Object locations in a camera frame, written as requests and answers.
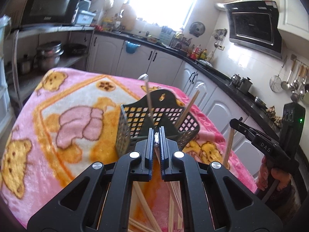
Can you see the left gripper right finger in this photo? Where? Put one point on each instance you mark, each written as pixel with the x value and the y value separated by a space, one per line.
pixel 213 199

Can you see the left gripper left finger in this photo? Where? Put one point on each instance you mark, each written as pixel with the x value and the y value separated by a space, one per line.
pixel 99 198

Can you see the chopstick pair nearby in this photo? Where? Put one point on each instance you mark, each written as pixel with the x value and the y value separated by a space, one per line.
pixel 147 211

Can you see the white kitchen base cabinets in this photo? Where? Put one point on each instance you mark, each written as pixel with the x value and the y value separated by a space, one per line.
pixel 218 100

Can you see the person's right hand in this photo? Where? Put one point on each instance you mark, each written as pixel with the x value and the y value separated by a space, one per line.
pixel 262 182

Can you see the hanging strainer ladle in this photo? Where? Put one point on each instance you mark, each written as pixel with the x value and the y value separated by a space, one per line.
pixel 275 81

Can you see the metal kettle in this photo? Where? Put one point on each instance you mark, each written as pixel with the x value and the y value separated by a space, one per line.
pixel 243 84

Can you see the pink bear-print blanket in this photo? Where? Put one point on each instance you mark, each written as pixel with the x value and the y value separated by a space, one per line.
pixel 70 122

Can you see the black plastic utensil basket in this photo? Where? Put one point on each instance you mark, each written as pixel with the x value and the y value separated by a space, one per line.
pixel 134 121

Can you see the black range hood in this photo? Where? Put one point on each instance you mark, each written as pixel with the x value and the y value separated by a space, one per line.
pixel 254 24

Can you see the condiment bottles group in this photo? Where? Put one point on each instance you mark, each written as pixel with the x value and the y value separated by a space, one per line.
pixel 201 54

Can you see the stainless steel pots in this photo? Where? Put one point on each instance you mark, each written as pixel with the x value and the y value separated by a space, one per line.
pixel 48 55

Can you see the blue hanging bin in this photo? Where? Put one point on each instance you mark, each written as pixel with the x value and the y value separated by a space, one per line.
pixel 131 48

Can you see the grey dish tub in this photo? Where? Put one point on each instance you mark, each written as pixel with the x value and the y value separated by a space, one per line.
pixel 84 18

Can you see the black microwave oven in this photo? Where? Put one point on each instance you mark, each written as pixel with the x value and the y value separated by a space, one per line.
pixel 53 12

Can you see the wall ventilation fan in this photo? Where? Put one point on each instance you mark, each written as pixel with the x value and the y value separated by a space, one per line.
pixel 197 29

